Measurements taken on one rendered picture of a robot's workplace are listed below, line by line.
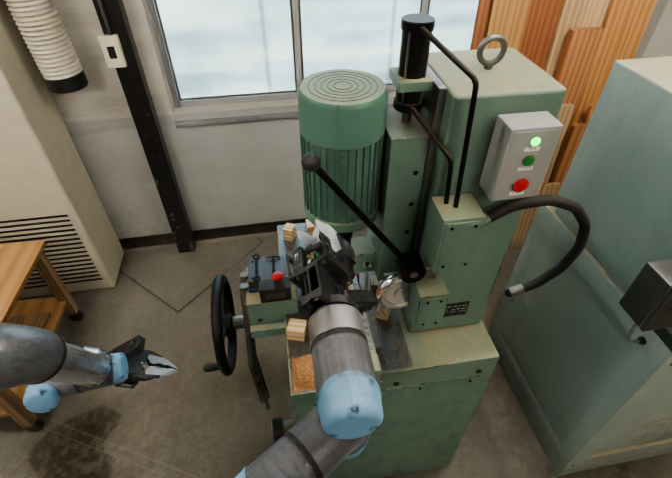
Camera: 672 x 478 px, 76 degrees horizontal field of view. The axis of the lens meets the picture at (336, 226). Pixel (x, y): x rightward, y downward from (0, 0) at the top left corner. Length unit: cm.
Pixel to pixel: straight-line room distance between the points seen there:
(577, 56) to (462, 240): 166
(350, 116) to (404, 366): 71
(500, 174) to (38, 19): 174
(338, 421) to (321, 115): 52
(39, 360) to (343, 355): 56
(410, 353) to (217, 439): 107
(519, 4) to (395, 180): 148
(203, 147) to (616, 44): 212
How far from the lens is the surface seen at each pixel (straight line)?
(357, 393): 52
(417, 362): 124
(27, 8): 208
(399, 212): 98
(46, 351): 92
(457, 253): 94
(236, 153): 240
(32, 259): 225
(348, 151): 84
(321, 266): 62
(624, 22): 262
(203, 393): 216
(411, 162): 91
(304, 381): 106
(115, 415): 225
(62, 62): 213
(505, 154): 85
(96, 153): 251
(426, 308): 104
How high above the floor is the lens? 185
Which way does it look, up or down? 42 degrees down
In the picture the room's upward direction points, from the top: straight up
